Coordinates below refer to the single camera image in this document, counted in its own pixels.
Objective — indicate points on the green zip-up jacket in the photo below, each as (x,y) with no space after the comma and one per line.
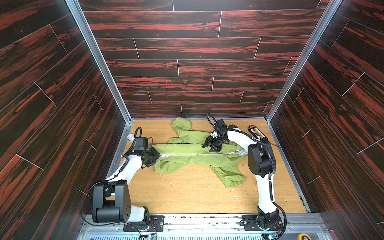
(187,149)

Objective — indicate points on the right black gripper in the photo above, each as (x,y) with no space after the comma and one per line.
(212,142)

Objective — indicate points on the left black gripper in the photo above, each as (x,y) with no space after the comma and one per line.
(151,156)

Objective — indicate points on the yellow round tape measure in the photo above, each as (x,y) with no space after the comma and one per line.
(303,236)

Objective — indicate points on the black battery pack with label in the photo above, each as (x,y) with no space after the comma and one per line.
(257,133)

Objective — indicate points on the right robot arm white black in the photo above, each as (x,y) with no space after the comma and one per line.
(262,163)

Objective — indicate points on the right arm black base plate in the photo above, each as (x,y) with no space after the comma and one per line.
(261,222)

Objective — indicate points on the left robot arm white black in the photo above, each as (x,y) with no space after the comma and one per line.
(111,197)

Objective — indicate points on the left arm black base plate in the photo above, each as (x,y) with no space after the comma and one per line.
(151,223)

